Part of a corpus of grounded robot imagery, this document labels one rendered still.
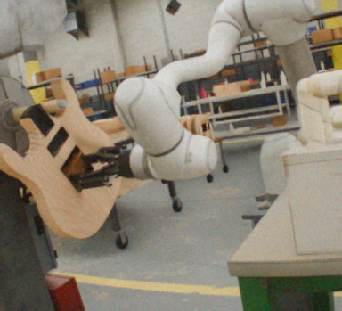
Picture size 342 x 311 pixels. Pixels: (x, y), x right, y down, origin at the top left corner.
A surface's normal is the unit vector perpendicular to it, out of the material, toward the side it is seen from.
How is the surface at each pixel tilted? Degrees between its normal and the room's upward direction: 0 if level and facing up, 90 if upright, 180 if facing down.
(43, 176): 89
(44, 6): 90
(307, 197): 90
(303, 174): 90
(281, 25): 121
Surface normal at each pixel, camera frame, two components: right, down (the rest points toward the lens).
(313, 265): -0.47, 0.14
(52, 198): 0.86, -0.17
